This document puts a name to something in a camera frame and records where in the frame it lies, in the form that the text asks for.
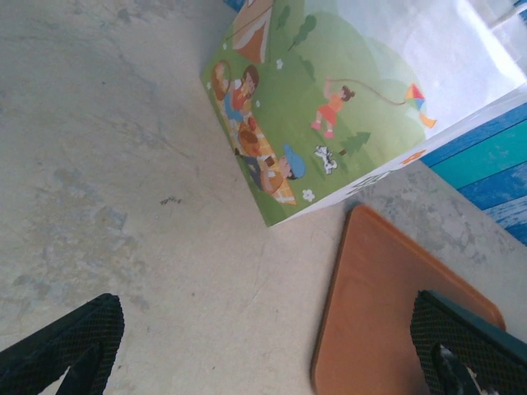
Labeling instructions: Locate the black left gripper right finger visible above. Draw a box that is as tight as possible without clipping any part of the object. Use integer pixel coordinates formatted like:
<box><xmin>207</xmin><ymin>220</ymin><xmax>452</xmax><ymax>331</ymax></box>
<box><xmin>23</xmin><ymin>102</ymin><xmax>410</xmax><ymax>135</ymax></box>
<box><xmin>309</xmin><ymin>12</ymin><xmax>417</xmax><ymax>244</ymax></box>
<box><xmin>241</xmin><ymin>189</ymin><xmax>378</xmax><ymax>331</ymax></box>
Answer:
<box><xmin>410</xmin><ymin>289</ymin><xmax>527</xmax><ymax>395</ymax></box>

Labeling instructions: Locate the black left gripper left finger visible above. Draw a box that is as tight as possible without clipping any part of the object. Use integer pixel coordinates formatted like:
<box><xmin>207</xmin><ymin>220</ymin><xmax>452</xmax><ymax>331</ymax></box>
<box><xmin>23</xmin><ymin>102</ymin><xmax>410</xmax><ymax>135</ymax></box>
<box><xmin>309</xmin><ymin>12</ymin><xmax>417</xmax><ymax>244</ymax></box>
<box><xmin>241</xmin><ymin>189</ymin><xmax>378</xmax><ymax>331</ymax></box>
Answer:
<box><xmin>0</xmin><ymin>292</ymin><xmax>126</xmax><ymax>395</ymax></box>

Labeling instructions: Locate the white paper bag picnic print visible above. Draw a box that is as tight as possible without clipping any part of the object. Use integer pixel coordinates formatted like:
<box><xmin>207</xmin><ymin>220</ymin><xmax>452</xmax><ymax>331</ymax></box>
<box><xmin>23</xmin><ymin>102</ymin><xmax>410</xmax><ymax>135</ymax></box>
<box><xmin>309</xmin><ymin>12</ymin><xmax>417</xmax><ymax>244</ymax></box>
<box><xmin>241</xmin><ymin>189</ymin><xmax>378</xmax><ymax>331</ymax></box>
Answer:
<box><xmin>200</xmin><ymin>0</ymin><xmax>527</xmax><ymax>229</ymax></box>

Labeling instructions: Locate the brown plastic tray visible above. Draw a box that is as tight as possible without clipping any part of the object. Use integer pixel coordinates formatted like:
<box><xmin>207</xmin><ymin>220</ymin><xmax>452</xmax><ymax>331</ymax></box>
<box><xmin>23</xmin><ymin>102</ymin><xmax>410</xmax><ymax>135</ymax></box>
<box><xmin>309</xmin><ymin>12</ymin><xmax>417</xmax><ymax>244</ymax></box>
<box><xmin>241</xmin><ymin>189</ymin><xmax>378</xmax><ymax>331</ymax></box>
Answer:
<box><xmin>310</xmin><ymin>204</ymin><xmax>506</xmax><ymax>395</ymax></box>

